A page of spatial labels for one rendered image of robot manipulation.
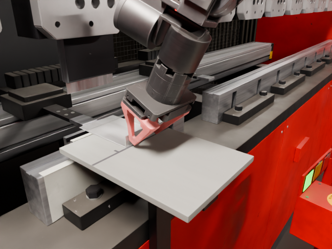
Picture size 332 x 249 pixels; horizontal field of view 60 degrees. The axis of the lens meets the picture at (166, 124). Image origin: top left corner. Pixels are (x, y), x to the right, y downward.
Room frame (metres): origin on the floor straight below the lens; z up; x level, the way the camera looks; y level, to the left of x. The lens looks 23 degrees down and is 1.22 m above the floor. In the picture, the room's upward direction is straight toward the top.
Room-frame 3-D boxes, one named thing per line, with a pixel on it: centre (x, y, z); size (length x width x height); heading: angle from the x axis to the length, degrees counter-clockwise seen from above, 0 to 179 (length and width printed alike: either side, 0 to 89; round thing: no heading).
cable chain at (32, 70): (0.92, 0.31, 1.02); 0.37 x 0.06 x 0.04; 141
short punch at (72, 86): (0.50, 0.13, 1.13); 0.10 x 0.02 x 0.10; 141
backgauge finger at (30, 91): (0.61, 0.25, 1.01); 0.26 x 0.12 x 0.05; 51
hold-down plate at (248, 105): (0.94, -0.29, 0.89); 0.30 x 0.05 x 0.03; 141
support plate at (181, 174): (0.41, 0.02, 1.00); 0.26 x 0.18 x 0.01; 51
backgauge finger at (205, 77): (0.96, -0.04, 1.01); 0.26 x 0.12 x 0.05; 51
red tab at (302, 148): (1.20, -0.64, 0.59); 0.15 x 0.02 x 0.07; 141
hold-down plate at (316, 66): (1.55, -0.80, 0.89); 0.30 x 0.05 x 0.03; 141
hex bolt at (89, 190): (0.42, 0.13, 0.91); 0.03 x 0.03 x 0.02
